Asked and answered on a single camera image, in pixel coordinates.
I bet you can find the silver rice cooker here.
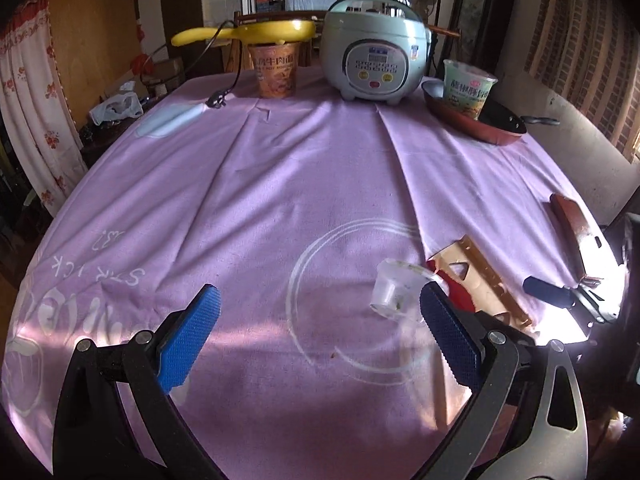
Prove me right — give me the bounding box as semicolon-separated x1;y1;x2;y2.
320;0;431;105

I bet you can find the green noodle cup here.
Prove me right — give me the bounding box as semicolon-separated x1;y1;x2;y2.
442;60;498;119

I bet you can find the white plastic bag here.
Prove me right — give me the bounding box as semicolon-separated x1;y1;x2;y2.
89;91;143;126

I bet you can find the orange noodle cup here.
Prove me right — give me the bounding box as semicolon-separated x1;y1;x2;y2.
248;42;299;99

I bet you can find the purple tablecloth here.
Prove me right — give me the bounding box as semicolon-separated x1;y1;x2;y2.
0;66;626;480

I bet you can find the red snack bag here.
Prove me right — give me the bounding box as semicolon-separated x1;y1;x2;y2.
436;270;475;313

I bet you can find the black power cable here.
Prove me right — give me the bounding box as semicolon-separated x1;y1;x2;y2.
139;19;244;110

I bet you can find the red frying pan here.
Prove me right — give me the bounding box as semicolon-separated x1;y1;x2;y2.
421;78;528;148

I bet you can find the white red floral curtain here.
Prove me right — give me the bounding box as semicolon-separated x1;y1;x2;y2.
1;0;87;216

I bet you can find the clear plastic container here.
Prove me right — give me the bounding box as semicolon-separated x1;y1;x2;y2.
370;258;449;324

